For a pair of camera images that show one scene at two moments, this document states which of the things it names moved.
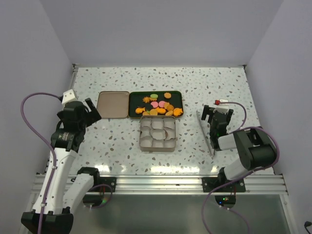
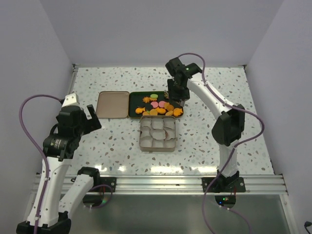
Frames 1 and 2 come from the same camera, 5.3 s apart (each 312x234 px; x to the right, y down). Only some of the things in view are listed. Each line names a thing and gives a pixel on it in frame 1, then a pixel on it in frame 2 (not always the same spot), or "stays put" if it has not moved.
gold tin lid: [113, 105] stays put
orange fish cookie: [177, 111] stays put
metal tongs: [206, 128] -> [166, 95]
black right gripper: [207, 110] -> [185, 95]
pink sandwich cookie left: [154, 104] stays put
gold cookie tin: [157, 133] stays put
